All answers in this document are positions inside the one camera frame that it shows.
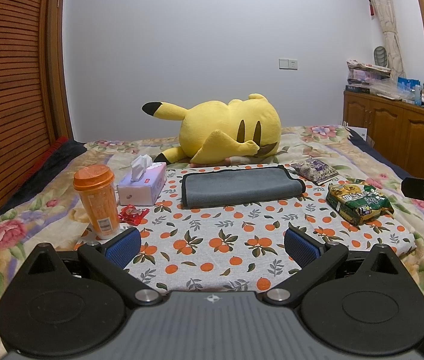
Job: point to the dark hand fan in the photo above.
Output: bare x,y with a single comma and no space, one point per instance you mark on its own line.
380,55

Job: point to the green instant noodle packet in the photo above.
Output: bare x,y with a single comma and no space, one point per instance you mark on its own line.
358,202

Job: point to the clear plastic bags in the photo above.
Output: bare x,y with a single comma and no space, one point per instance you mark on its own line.
386,90

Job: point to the brown wooden cabinet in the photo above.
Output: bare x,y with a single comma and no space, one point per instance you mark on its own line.
392,127

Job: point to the pile of printed bags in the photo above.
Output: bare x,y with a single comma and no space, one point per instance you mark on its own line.
365,75

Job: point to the purple and grey towel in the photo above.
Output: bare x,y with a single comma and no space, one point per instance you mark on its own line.
238,187

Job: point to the white wall socket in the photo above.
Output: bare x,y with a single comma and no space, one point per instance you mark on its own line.
288,63

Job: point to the orange fruit print cloth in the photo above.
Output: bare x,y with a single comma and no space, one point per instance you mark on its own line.
215,232

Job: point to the blue toiletry packs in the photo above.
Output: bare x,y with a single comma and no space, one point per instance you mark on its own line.
408,88

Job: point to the beige patterned curtain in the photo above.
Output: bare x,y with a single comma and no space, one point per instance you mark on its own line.
386,26

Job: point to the red candy wrapper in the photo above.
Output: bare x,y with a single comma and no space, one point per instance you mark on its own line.
132,214

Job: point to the purple snack packet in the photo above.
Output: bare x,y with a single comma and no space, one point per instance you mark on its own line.
315,170

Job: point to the yellow plush toy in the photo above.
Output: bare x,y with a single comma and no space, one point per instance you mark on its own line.
215,123

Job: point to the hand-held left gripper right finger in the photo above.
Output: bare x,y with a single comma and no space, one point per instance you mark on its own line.
300,245

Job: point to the orange plastic drink cup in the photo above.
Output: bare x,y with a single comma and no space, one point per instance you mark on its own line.
97,202

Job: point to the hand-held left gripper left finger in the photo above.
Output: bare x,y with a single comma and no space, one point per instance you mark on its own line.
124,247

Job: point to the louvered wooden wardrobe door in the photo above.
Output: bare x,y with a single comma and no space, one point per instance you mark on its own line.
6,82

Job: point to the brown wooden door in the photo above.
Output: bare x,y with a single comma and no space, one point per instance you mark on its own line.
60,63

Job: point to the pink tissue box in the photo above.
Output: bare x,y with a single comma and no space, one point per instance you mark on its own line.
140,191

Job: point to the white paper box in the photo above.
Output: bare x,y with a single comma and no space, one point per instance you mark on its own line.
358,132

